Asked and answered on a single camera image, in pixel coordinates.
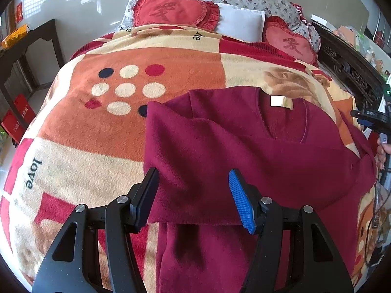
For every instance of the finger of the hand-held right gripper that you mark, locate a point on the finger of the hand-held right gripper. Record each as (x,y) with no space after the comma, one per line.
(366,114)

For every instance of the small red heart cushion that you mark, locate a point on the small red heart cushion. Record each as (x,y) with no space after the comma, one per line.
(287,42)

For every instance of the large red heart cushion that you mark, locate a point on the large red heart cushion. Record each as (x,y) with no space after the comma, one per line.
(171,12)

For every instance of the person's right hand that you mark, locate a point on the person's right hand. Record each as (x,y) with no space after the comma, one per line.
(381,155)

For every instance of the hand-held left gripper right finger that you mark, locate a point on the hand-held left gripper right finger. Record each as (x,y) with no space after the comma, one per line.
(241,198)

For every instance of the printed orange red blanket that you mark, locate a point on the printed orange red blanket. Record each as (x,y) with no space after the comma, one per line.
(76,122)

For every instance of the dark carved wooden nightstand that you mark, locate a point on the dark carved wooden nightstand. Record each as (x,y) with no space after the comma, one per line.
(345,64)

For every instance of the dark wooden side table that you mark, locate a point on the dark wooden side table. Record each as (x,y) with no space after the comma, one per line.
(45,36)

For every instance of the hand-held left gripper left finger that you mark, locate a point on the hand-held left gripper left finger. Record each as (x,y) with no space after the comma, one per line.
(146,195)

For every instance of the white pillow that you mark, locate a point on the white pillow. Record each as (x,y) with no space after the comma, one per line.
(241,21)

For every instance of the red gift box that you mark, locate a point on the red gift box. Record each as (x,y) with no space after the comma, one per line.
(26,110)
(12,126)

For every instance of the maroon knit sweater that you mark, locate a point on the maroon knit sweater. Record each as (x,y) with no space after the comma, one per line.
(213,146)

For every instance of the yellow box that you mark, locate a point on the yellow box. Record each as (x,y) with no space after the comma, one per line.
(15,36)

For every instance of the red wall decoration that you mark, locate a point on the red wall decoration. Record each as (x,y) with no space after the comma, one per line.
(18,11)

